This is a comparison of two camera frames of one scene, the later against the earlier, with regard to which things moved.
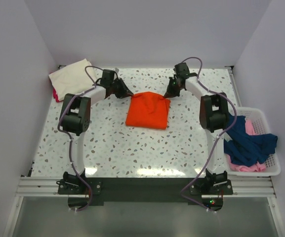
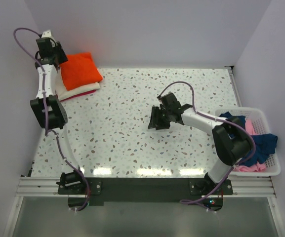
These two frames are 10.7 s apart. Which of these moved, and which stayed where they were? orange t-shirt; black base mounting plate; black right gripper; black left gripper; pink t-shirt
Moved: orange t-shirt; black right gripper; black left gripper
Stayed: pink t-shirt; black base mounting plate
